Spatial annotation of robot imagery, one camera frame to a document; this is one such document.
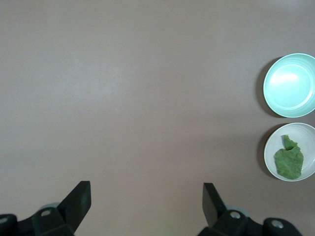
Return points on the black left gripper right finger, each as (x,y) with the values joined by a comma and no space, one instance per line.
(212,206)

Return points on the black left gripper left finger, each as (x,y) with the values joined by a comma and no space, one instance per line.
(76,204)

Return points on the green lettuce leaf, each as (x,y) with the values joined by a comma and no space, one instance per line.
(289,162)

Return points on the beige round plate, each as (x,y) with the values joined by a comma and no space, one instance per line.
(273,145)

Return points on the light green round plate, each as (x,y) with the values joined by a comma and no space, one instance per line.
(288,86)

